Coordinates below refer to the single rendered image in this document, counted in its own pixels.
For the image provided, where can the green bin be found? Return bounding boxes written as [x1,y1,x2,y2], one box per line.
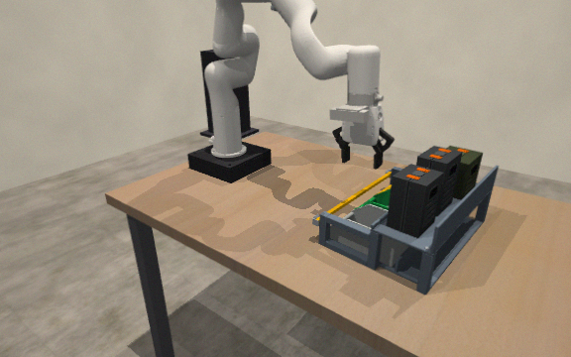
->
[358,189,390,210]

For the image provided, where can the olive green tool case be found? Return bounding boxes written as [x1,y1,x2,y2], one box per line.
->
[447,146,483,199]

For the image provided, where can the yellow vertical bar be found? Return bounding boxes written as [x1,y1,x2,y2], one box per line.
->
[327,172,391,214]

